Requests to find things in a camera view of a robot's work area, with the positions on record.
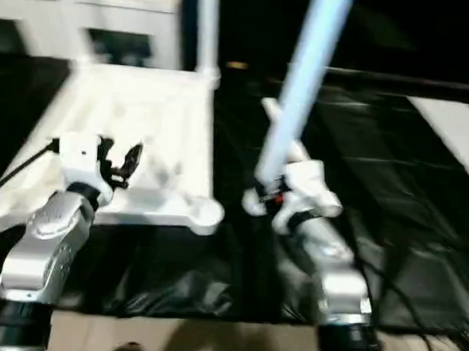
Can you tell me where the white flat board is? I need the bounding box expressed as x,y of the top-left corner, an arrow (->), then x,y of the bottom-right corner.
401,95 -> 469,187

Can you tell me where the white glass-door cabinet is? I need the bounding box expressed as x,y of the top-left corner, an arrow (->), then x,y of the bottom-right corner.
0,0 -> 191,72

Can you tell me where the black left wrist camera cable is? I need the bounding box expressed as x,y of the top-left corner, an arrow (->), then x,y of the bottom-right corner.
0,135 -> 60,210

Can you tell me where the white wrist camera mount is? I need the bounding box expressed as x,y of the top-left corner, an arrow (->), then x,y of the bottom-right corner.
52,131 -> 119,210
270,156 -> 347,239

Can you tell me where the black work mat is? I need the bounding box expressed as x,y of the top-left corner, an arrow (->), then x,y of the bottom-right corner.
0,48 -> 469,340

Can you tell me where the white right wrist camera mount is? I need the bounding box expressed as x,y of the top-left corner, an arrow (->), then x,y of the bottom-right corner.
270,156 -> 347,239

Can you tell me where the black metal rail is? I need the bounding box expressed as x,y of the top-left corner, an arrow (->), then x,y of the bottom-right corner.
326,67 -> 469,96

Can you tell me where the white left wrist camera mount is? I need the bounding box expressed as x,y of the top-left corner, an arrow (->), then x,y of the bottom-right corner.
52,131 -> 119,210

